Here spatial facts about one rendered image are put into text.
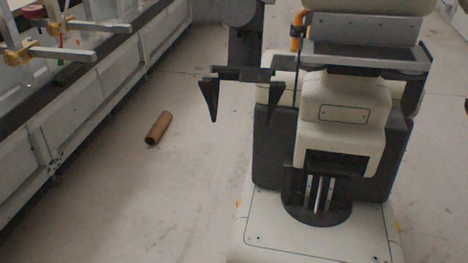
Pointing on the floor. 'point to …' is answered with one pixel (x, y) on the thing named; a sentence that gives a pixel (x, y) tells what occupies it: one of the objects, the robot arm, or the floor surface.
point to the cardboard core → (158, 129)
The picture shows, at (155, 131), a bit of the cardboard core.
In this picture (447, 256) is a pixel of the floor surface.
